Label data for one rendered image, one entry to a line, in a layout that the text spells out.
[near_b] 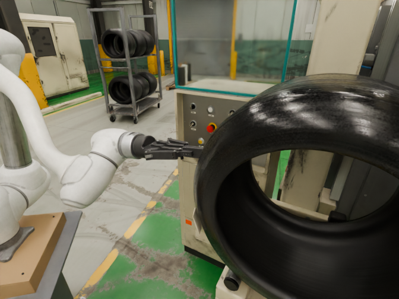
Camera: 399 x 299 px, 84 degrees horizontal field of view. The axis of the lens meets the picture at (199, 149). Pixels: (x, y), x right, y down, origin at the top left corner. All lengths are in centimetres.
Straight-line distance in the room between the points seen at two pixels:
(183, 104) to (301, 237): 87
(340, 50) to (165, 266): 167
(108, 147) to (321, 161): 69
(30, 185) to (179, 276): 112
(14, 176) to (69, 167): 52
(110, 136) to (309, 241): 73
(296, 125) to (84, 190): 59
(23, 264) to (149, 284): 88
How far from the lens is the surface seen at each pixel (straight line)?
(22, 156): 123
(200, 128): 126
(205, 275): 182
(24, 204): 125
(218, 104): 117
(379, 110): 41
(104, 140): 78
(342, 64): 75
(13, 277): 117
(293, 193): 91
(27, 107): 86
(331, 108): 40
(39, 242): 126
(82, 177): 74
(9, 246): 126
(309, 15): 980
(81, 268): 204
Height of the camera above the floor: 152
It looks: 27 degrees down
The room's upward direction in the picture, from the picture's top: straight up
